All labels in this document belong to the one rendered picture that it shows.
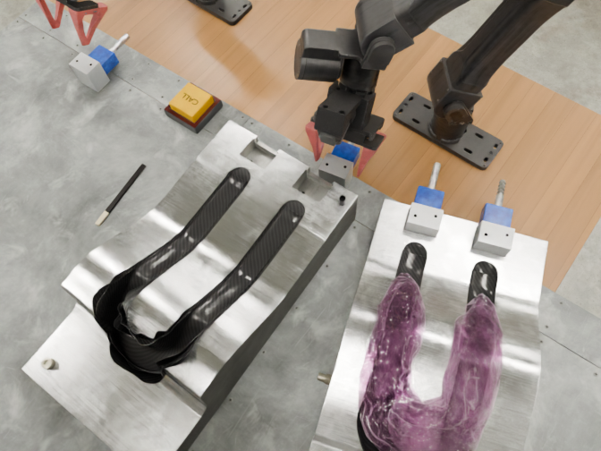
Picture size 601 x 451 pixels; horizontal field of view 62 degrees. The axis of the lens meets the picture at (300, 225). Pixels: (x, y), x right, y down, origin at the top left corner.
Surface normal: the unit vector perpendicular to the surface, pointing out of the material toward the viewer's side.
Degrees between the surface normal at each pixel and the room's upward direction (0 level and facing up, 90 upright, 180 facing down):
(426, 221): 0
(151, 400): 0
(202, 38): 0
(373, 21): 35
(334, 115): 61
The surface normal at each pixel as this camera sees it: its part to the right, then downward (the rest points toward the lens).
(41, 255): -0.05, -0.40
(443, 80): -0.94, -0.08
